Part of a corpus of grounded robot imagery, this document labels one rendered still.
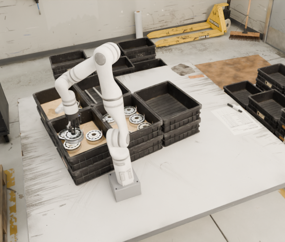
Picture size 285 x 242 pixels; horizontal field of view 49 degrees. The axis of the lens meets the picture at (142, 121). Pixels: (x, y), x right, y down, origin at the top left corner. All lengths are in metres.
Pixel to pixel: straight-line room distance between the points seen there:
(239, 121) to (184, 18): 3.70
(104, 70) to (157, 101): 0.96
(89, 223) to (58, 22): 3.85
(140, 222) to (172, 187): 0.29
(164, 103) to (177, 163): 0.48
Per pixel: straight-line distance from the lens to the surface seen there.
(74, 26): 5.16
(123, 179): 1.66
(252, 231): 2.54
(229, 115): 2.33
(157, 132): 1.90
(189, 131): 2.08
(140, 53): 3.66
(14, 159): 3.31
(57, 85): 1.54
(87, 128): 2.04
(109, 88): 1.36
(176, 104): 2.18
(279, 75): 3.65
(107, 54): 1.31
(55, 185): 1.91
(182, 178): 1.84
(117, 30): 5.34
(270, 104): 3.12
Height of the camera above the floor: 2.06
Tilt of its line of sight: 37 degrees down
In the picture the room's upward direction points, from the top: 4 degrees counter-clockwise
